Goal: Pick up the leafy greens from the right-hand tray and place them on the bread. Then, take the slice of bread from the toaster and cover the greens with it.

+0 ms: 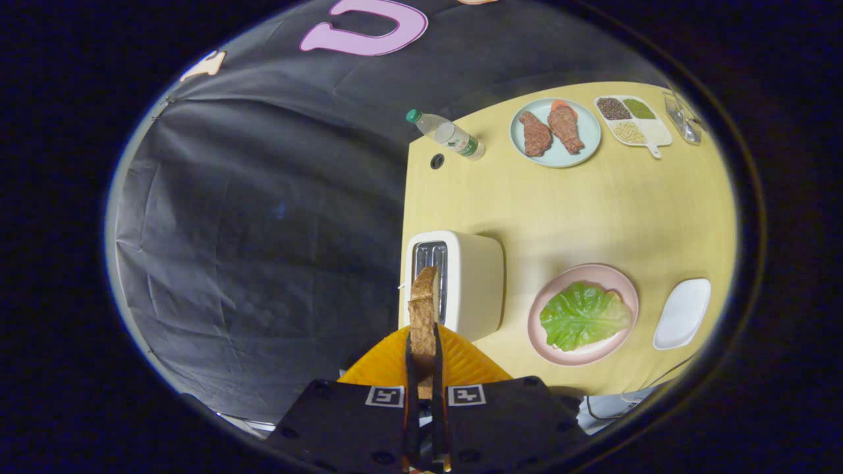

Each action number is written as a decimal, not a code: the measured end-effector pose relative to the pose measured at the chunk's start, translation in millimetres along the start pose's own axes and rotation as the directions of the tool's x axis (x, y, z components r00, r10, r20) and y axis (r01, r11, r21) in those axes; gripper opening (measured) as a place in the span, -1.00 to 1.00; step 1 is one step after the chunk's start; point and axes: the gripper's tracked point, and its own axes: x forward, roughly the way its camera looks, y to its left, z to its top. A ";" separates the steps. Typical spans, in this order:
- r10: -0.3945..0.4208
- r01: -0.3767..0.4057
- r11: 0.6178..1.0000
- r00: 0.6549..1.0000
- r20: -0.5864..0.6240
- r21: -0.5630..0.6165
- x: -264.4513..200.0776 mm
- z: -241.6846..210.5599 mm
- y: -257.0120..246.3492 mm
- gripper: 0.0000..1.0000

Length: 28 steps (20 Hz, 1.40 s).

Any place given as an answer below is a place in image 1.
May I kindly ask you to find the cream white toaster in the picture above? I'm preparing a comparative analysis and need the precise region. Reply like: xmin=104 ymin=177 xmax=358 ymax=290
xmin=398 ymin=230 xmax=505 ymax=343

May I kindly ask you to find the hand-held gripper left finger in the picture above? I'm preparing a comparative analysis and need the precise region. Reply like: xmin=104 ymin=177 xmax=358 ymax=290
xmin=265 ymin=327 xmax=421 ymax=472

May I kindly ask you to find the white rounded square plate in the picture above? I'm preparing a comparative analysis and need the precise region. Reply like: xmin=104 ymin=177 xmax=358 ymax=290
xmin=653 ymin=278 xmax=712 ymax=350

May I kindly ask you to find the white divided tray of beans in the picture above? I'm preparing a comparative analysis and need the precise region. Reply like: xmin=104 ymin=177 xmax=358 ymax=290
xmin=594 ymin=95 xmax=673 ymax=159

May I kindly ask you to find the black backdrop cloth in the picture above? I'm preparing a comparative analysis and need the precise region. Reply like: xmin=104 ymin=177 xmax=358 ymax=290
xmin=113 ymin=0 xmax=666 ymax=422

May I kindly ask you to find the toasted bread slice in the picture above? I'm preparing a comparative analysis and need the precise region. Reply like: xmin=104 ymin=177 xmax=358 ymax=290
xmin=408 ymin=266 xmax=441 ymax=400

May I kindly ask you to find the pink round plate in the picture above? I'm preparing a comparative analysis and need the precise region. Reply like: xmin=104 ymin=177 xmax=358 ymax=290
xmin=528 ymin=264 xmax=639 ymax=367

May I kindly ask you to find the green lettuce leaf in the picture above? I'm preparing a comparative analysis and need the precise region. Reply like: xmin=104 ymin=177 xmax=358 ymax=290
xmin=540 ymin=282 xmax=633 ymax=352

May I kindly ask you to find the pale blue round plate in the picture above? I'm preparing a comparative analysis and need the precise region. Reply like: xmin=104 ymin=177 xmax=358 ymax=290
xmin=510 ymin=98 xmax=602 ymax=169

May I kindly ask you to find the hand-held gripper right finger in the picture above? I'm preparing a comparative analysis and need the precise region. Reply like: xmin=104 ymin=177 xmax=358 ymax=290
xmin=431 ymin=324 xmax=590 ymax=473

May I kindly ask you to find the clear plastic water bottle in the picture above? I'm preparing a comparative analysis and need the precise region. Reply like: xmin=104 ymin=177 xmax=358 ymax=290
xmin=406 ymin=109 xmax=486 ymax=161

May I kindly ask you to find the brown meat piece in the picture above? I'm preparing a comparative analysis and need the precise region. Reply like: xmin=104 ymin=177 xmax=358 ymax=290
xmin=518 ymin=111 xmax=553 ymax=157
xmin=548 ymin=107 xmax=585 ymax=155

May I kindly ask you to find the clear glass container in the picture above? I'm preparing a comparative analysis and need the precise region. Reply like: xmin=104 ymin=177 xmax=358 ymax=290
xmin=663 ymin=89 xmax=703 ymax=145

